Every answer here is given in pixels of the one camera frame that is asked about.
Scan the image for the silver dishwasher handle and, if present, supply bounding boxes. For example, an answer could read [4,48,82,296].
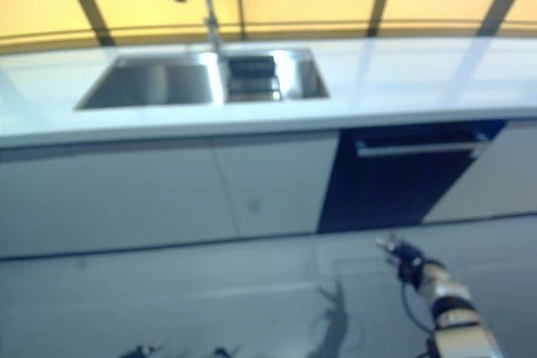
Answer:
[353,133,491,161]

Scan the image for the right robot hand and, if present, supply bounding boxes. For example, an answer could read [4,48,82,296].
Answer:
[374,234,425,293]

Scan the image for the stainless steel sink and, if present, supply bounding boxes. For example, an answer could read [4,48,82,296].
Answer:
[73,48,332,112]

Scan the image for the white cabinet door beside dishwasher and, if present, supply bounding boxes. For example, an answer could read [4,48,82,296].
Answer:
[422,119,537,225]

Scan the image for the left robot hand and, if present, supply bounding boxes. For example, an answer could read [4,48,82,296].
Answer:
[120,343,165,358]

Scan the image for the narrow white cabinet door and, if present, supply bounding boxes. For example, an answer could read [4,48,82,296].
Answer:
[211,130,341,238]

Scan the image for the wide white cabinet door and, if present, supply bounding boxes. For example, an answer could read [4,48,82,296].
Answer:
[0,134,243,261]

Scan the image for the black sink dish rack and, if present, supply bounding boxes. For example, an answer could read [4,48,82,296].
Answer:
[225,54,284,104]

